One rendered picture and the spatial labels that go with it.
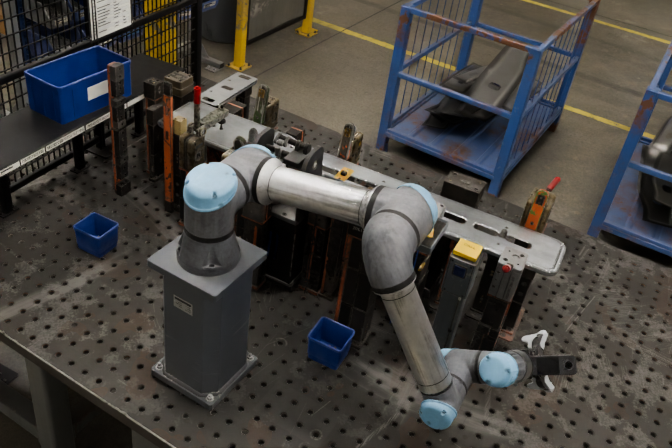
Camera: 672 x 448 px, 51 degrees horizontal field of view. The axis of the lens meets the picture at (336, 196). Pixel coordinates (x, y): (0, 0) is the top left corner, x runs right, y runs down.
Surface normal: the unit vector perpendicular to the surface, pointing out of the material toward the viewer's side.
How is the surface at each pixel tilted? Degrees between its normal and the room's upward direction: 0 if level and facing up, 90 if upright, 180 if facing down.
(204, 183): 7
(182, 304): 90
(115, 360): 0
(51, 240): 0
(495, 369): 60
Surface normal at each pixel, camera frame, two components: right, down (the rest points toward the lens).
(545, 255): 0.12, -0.81
